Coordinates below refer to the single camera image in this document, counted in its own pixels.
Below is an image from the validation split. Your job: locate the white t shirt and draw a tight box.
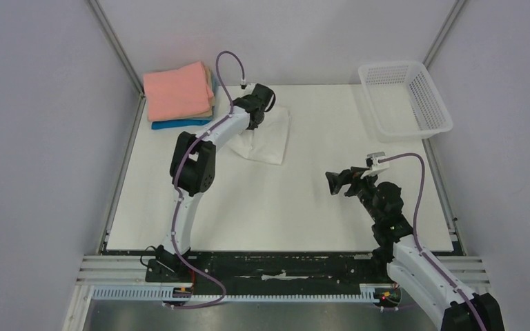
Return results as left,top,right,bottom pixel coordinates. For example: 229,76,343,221
226,106,291,166

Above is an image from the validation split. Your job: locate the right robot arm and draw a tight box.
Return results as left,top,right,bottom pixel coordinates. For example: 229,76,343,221
325,167,504,330

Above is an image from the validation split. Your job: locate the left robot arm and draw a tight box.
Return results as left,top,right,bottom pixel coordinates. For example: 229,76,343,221
148,83,276,281

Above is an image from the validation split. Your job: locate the pink folded t shirt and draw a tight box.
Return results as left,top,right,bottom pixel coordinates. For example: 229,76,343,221
142,61,215,123

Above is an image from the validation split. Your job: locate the blue folded t shirt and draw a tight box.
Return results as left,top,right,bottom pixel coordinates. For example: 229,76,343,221
150,75,219,131

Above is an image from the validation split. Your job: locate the white plastic basket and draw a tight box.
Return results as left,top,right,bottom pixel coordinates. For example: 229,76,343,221
357,61,453,142

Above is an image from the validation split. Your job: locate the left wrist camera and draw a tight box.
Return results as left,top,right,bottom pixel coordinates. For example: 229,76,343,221
239,79,254,97

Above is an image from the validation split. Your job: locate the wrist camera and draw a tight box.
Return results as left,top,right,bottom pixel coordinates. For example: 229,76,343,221
239,79,254,97
361,152,389,178

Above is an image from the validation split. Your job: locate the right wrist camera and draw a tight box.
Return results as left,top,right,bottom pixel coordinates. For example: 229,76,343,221
361,152,389,178

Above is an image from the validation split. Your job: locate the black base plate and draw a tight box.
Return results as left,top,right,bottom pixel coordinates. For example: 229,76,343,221
106,248,400,297

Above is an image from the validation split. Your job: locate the aluminium frame rail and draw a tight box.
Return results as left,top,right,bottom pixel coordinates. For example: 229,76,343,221
63,248,503,330

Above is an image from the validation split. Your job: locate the white cable duct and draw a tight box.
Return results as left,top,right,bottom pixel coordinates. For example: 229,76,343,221
92,285,380,304

